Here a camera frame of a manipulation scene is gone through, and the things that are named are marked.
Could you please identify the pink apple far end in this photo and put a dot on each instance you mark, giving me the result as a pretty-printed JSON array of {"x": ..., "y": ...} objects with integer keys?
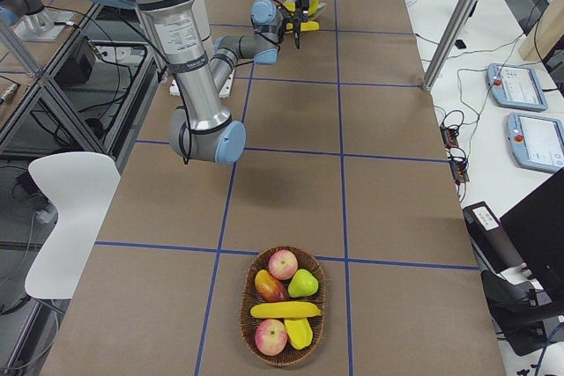
[{"x": 283, "y": 264}]

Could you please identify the black monitor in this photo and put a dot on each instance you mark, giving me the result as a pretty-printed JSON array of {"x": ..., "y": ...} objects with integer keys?
[{"x": 535, "y": 228}]

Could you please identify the aluminium frame post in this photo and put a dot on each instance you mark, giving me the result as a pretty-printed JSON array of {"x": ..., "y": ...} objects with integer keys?
[{"x": 456, "y": 22}]

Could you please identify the brown wicker basket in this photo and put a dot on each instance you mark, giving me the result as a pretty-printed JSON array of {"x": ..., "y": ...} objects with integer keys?
[{"x": 248, "y": 324}]

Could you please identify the pink apple end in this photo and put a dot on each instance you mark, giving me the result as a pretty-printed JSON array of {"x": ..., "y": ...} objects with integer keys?
[
  {"x": 271, "y": 337},
  {"x": 283, "y": 264}
]

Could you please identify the green pear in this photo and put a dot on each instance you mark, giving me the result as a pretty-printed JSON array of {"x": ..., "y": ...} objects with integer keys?
[{"x": 303, "y": 284}]

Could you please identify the yellow starfruit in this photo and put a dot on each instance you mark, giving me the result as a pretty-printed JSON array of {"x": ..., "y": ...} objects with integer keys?
[{"x": 299, "y": 333}]

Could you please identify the black box with label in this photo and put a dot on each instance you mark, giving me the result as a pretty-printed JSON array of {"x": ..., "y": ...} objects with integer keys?
[{"x": 491, "y": 238}]

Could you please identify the grey square plate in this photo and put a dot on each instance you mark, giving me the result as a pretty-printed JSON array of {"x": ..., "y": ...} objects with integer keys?
[{"x": 319, "y": 12}]

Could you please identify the white chair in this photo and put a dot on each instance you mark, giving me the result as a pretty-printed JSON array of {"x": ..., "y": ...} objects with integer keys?
[{"x": 81, "y": 186}]

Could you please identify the upper teach pendant tablet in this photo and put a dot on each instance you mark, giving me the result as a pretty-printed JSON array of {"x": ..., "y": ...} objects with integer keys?
[{"x": 516, "y": 87}]

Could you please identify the orange circuit board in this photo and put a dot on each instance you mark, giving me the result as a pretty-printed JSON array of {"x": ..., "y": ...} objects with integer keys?
[
  {"x": 449, "y": 137},
  {"x": 459, "y": 172}
]

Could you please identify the lower teach pendant tablet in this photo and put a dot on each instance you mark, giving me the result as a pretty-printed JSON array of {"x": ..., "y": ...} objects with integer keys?
[{"x": 536, "y": 142}]

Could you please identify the yellow banana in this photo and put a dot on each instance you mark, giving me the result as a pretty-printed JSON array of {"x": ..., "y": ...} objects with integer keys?
[
  {"x": 309, "y": 26},
  {"x": 313, "y": 7},
  {"x": 291, "y": 5},
  {"x": 285, "y": 310}
]

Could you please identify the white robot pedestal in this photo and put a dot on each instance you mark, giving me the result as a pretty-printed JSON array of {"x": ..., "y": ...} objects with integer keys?
[{"x": 200, "y": 13}]

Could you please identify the teach pendant tablet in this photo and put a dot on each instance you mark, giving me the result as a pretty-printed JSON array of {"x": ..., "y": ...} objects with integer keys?
[
  {"x": 536, "y": 142},
  {"x": 516, "y": 87}
]

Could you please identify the small black box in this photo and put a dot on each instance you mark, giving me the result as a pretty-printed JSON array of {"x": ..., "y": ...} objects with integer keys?
[{"x": 460, "y": 44}]

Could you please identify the pink apple near end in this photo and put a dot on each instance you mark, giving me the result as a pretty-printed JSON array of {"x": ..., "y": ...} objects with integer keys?
[{"x": 271, "y": 337}]

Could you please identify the orange mango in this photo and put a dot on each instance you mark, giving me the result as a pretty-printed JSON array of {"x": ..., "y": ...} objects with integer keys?
[{"x": 269, "y": 288}]

